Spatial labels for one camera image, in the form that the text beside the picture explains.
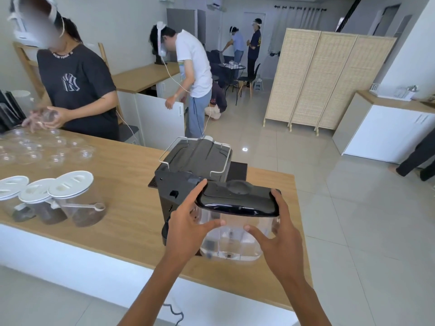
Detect white measuring scoop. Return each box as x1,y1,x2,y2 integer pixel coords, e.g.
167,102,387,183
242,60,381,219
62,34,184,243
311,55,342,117
60,202,107,213

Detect round black table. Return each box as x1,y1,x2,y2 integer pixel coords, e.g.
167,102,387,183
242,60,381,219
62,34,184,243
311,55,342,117
217,63,246,96

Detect person's right forearm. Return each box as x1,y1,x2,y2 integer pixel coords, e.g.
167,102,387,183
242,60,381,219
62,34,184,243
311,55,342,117
276,275,332,326

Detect black cable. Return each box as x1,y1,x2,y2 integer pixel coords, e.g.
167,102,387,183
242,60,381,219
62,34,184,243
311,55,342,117
162,303,185,326

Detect clear water tank black lid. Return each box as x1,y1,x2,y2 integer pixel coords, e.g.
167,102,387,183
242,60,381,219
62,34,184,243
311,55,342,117
195,180,282,263

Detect wooden ladder shelf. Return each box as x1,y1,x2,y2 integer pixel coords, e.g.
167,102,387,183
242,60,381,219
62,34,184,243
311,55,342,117
13,41,46,99

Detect black coffee machine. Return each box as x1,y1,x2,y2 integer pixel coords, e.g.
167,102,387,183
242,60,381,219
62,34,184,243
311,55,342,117
154,136,234,247

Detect group of clear dome lids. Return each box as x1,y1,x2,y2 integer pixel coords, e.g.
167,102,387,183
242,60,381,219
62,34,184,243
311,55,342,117
0,127,98,167

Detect white head-worn camera rig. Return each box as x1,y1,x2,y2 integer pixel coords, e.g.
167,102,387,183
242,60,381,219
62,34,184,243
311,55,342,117
7,0,65,48
156,22,168,57

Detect person's right hand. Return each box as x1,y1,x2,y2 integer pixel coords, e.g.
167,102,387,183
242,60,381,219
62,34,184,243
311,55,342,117
244,189,304,286

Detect clear jar white lid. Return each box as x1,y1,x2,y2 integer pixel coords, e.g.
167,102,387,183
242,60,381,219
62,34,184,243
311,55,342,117
48,170,106,228
0,176,36,223
18,178,68,225

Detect clear plastic cup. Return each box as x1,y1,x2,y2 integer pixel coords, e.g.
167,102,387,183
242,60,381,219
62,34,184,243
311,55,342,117
40,109,60,125

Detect black chair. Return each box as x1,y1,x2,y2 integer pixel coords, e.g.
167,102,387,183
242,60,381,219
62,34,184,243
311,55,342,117
235,63,262,99

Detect woven folding screen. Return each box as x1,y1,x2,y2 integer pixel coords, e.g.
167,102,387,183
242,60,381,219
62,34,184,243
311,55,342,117
263,28,398,136

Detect person's left hand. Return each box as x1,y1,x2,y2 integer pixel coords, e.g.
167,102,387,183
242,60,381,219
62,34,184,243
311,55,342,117
164,179,226,262

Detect person's left forearm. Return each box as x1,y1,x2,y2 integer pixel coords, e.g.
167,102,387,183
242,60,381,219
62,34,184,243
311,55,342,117
117,254,196,326

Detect white curtain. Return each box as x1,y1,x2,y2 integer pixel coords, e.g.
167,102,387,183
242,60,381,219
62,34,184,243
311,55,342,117
272,6,327,55

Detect white counter cabinet wooden top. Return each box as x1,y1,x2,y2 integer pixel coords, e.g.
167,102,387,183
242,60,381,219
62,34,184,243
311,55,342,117
112,62,186,150

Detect grey partition panel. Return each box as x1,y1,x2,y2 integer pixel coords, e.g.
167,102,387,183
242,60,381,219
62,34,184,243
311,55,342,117
166,9,207,63

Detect black menu holders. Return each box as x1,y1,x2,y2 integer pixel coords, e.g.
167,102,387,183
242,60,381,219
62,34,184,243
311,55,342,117
0,90,27,133

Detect white tray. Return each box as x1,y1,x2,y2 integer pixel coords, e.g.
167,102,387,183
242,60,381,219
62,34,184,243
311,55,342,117
368,83,419,102

